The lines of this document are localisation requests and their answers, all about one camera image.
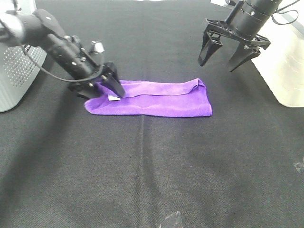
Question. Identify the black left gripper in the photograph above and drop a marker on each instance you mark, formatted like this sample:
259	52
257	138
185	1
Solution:
108	78

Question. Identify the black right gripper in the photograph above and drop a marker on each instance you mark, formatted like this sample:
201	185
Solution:
247	49

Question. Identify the purple microfiber towel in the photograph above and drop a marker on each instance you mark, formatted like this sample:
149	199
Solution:
187	99

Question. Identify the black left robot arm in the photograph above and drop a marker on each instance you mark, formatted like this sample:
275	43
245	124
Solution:
86	66

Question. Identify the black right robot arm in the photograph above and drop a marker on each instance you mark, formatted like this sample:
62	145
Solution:
242	24

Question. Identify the white plastic storage bin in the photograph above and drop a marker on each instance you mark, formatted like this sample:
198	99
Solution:
282	64

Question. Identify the grey perforated laundry basket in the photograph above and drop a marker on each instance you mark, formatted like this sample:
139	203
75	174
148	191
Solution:
17	72

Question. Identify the black table cloth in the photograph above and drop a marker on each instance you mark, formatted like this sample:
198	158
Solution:
62	167

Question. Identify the clear tape piece right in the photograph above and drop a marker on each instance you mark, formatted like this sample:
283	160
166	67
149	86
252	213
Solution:
299	166

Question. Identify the clear tape piece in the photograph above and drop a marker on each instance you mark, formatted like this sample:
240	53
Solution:
172	221
299	166

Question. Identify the clear tape piece bottom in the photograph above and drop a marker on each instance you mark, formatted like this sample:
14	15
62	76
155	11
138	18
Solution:
172	221

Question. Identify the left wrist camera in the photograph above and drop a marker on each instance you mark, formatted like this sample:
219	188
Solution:
97	47

